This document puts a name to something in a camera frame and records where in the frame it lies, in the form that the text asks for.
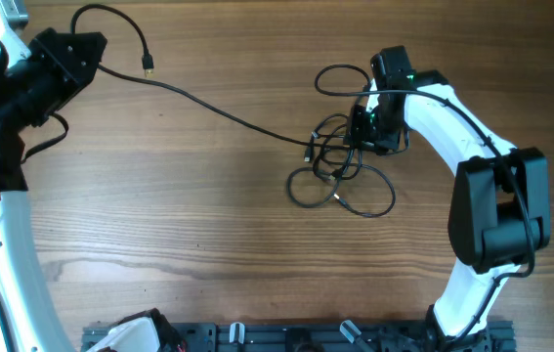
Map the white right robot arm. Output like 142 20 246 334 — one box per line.
347 46 551 351

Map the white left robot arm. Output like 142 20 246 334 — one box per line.
0 1 107 351

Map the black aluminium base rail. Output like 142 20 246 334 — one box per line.
80 319 517 352

